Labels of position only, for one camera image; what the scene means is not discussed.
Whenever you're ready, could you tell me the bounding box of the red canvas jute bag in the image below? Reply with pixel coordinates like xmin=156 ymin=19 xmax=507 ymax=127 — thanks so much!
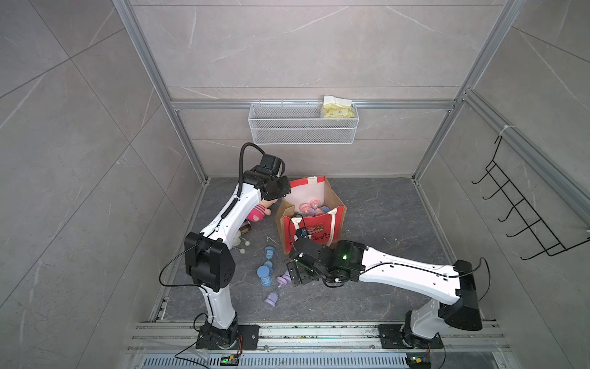
xmin=275 ymin=176 xmax=347 ymax=255

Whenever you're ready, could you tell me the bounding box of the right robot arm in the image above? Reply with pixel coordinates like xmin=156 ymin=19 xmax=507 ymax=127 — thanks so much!
xmin=287 ymin=228 xmax=482 ymax=349

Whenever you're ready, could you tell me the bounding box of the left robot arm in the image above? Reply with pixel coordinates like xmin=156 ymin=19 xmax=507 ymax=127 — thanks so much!
xmin=171 ymin=142 xmax=291 ymax=348

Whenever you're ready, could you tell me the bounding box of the pink hourglass middle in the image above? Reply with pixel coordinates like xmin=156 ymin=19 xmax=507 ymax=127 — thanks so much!
xmin=310 ymin=198 xmax=323 ymax=209

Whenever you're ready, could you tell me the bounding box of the small purple hourglass left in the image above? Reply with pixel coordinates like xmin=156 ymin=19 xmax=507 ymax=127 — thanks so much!
xmin=276 ymin=271 xmax=292 ymax=288

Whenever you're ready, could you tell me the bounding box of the blue hourglass left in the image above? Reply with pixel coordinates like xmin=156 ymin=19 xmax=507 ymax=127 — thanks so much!
xmin=264 ymin=245 xmax=276 ymax=272

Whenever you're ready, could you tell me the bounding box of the purple hourglass front left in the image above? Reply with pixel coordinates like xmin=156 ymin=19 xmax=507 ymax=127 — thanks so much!
xmin=264 ymin=292 xmax=279 ymax=308

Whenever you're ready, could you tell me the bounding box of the large blue hourglass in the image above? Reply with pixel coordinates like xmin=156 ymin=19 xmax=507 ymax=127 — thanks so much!
xmin=257 ymin=265 xmax=273 ymax=287

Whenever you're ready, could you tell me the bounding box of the pink striped plush doll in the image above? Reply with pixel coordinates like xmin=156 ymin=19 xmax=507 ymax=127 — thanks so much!
xmin=247 ymin=199 xmax=277 ymax=222

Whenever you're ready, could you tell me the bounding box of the plaid brown pouch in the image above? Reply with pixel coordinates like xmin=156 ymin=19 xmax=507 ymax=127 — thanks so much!
xmin=239 ymin=220 xmax=252 ymax=235

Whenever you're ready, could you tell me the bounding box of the white fluffy plush toy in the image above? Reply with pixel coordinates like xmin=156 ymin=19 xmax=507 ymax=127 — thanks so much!
xmin=232 ymin=236 xmax=250 ymax=255

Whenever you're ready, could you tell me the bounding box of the yellow packet in basket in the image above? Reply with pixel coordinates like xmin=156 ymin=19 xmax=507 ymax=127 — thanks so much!
xmin=321 ymin=95 xmax=356 ymax=119

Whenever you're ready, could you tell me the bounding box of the white wire mesh basket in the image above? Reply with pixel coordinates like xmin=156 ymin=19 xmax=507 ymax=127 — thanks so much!
xmin=248 ymin=103 xmax=359 ymax=145

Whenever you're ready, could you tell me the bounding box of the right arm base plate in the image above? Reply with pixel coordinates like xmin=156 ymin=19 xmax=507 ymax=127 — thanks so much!
xmin=377 ymin=324 xmax=443 ymax=350

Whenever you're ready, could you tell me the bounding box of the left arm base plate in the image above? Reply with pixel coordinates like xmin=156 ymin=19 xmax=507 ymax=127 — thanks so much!
xmin=196 ymin=324 xmax=260 ymax=350

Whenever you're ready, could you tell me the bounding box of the black wire hook rack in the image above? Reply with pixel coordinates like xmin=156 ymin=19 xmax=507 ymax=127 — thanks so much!
xmin=471 ymin=135 xmax=589 ymax=261

